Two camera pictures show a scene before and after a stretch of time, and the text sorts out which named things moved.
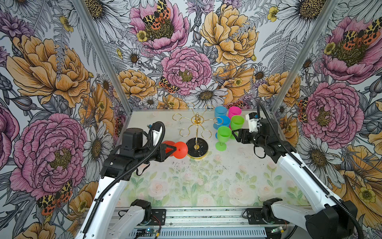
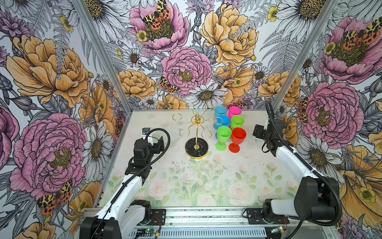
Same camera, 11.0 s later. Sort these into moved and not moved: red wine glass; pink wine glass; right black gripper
Moved: right black gripper; red wine glass
Not moved: pink wine glass
